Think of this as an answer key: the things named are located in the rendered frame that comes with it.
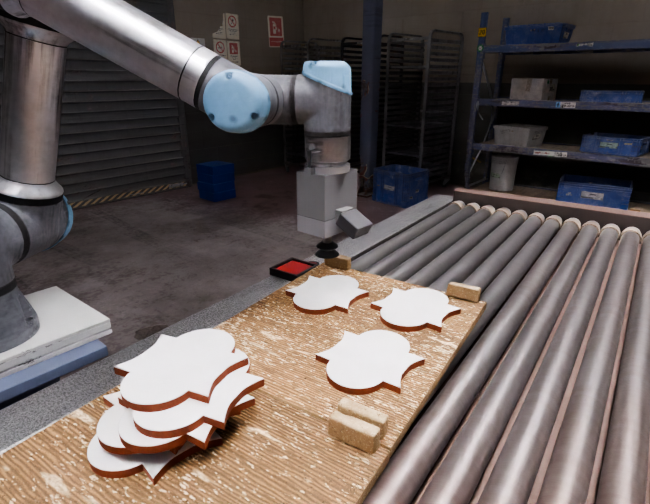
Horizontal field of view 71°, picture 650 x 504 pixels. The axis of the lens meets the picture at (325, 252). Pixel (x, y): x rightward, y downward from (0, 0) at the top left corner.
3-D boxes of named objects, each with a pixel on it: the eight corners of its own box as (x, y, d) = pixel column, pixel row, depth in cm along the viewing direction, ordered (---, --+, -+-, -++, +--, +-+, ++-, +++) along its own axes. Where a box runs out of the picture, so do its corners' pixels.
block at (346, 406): (335, 422, 53) (335, 403, 52) (343, 413, 55) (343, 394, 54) (382, 443, 50) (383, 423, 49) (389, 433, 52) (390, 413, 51)
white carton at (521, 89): (508, 100, 472) (511, 77, 464) (523, 99, 488) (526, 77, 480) (541, 101, 446) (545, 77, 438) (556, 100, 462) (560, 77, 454)
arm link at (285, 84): (213, 71, 65) (289, 71, 64) (236, 74, 75) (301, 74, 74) (218, 128, 67) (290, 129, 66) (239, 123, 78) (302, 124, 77)
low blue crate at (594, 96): (577, 103, 417) (580, 90, 413) (580, 101, 448) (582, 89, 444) (641, 105, 392) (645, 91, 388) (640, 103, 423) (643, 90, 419)
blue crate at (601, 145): (578, 151, 439) (581, 134, 433) (592, 147, 463) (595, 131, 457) (637, 158, 404) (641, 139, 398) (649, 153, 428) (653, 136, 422)
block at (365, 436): (326, 435, 51) (326, 415, 50) (335, 425, 53) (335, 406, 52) (373, 457, 48) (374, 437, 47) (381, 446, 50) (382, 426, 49)
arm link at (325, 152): (360, 135, 74) (326, 139, 68) (359, 163, 75) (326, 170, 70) (325, 131, 78) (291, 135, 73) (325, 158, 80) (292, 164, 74)
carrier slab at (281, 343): (175, 360, 68) (174, 350, 67) (323, 268, 100) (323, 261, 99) (390, 459, 50) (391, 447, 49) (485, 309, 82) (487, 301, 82)
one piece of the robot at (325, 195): (348, 156, 66) (346, 261, 72) (383, 149, 72) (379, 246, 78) (290, 148, 73) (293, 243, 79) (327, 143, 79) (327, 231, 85)
